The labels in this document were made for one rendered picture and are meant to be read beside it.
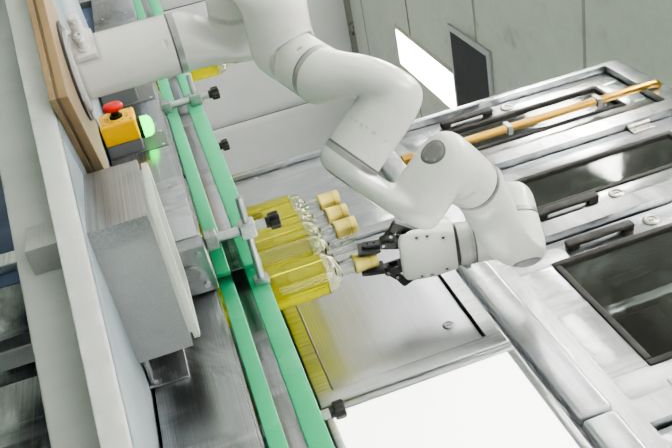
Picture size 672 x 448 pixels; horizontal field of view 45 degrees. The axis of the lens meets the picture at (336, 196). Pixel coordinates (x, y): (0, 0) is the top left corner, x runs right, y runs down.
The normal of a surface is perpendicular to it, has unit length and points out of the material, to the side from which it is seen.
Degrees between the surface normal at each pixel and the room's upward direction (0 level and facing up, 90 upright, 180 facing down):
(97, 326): 90
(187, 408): 90
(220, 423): 90
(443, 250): 105
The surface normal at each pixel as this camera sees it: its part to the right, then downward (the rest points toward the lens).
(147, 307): 0.29, 0.45
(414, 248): -0.03, 0.47
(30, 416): -0.18, -0.84
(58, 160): 0.00, -0.47
